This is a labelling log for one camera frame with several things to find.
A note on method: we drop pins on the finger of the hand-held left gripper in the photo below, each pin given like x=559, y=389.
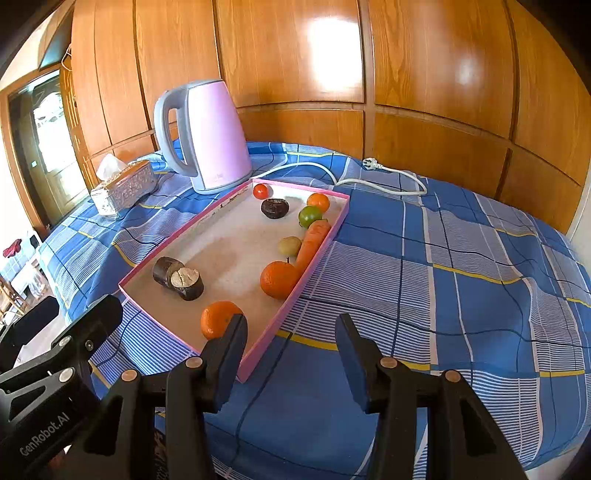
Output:
x=99, y=323
x=32, y=323

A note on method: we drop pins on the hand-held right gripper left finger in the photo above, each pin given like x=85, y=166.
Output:
x=228, y=364

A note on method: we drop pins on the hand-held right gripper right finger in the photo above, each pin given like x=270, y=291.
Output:
x=353, y=364

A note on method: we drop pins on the orange with stem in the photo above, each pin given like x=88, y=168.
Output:
x=279, y=279

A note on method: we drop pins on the pink shallow tray box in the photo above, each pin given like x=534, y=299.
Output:
x=231, y=258

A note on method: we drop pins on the carrot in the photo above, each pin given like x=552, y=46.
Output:
x=314, y=242

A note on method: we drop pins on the small yellowish fruit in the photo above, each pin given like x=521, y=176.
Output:
x=289, y=246

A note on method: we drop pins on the green lime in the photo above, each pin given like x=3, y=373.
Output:
x=310, y=216

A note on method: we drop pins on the dark round fruit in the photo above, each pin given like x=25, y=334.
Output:
x=275, y=207

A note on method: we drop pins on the small red-orange fruit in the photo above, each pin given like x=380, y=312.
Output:
x=261, y=191

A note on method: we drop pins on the small red cloth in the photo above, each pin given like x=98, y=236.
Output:
x=11, y=249

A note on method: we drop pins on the blue plaid tablecloth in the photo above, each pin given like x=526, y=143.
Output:
x=461, y=286

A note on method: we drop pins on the silver tissue box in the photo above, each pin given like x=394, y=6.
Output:
x=124, y=189

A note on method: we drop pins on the white tissue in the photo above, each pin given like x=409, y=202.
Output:
x=110, y=167

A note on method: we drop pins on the wooden glass door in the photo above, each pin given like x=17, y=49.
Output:
x=46, y=147

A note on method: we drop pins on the pink electric kettle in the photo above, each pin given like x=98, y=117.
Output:
x=217, y=138

